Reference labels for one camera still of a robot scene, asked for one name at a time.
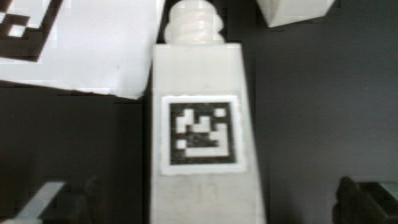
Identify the white table leg with tag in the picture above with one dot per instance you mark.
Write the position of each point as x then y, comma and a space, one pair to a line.
205, 175

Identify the white sheet with tags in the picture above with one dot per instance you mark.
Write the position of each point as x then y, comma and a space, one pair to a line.
77, 43

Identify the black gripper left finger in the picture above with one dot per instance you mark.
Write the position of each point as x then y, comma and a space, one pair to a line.
64, 204

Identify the white table leg far right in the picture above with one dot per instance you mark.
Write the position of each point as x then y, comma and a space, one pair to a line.
288, 11

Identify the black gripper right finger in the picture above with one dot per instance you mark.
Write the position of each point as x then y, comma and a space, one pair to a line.
366, 204

